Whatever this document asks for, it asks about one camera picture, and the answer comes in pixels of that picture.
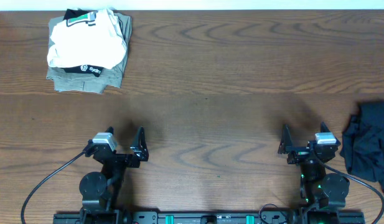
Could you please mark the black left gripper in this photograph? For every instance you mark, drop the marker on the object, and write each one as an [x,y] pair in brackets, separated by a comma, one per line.
[123,157]

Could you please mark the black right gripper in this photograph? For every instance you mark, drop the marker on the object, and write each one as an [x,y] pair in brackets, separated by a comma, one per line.
[286,147]

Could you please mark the white t-shirt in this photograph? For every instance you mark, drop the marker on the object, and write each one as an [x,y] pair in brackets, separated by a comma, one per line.
[94,38]

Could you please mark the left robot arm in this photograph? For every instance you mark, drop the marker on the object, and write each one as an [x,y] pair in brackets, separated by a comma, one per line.
[100,190]

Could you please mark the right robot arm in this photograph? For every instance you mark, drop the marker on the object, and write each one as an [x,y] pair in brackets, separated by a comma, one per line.
[324,193]

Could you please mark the dark crumpled garment pile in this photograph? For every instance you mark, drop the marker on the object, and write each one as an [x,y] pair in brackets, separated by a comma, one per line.
[363,143]

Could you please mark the folded khaki garment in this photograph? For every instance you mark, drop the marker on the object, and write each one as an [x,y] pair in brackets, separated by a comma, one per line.
[87,82]

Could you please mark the folded black polo shirt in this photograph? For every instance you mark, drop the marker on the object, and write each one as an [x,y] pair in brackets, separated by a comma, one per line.
[96,71]

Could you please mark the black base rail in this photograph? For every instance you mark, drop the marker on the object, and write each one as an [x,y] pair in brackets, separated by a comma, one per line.
[265,216]

